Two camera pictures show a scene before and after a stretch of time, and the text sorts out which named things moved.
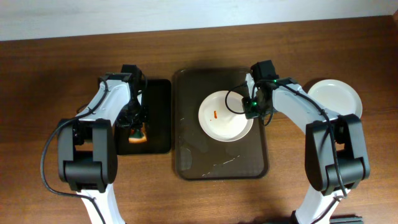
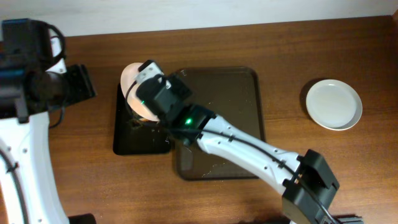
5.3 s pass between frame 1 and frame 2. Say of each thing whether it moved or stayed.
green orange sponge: moved
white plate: stayed
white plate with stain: moved
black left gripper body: moved
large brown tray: stayed
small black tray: stayed
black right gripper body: moved
